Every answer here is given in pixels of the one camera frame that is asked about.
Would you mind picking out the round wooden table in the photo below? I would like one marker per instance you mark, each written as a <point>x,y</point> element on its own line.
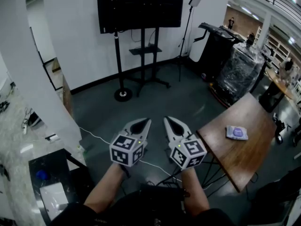
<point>279,88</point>

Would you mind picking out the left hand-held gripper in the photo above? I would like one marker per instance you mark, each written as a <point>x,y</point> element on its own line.
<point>125,149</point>

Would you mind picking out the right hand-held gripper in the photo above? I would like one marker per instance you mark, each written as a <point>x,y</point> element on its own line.
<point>188,153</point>

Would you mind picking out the white power strip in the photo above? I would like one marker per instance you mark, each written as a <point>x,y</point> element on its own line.
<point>24,129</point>

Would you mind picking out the person's left forearm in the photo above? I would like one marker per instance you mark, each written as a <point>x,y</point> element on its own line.
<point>107,187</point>

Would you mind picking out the plastic-wrapped pallet load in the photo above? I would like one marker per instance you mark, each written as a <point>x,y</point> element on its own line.
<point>240,74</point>

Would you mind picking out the black monitor floor stand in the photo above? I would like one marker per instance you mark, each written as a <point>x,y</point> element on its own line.
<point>148,62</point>

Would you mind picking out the black wheeled bin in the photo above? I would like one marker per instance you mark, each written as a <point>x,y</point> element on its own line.
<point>215,50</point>

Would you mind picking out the white plastic device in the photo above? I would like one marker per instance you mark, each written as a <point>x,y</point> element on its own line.
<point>53,198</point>

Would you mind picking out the person's right forearm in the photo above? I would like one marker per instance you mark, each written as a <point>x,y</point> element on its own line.
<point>194,189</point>

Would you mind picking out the white leaning board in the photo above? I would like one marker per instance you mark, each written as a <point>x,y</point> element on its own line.
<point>197,48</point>

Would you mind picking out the black bag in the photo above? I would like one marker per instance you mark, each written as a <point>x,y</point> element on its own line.
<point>277,196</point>

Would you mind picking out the person's black clothing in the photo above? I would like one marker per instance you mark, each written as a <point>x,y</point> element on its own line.
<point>150,211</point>

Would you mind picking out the blue round object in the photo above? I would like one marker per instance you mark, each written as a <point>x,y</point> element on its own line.
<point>41,174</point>

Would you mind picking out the small white adapter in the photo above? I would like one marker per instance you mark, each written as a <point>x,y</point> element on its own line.
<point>52,137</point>

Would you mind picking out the large black monitor screen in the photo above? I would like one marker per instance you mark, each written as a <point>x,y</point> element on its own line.
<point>140,7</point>

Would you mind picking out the black pole with round base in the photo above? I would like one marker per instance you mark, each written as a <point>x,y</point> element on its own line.
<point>120,79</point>

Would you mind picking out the black cabinet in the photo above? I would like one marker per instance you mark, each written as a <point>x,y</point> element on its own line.
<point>54,163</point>

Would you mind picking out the wet wipes pack purple lid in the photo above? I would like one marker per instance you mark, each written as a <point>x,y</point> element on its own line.
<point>237,132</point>

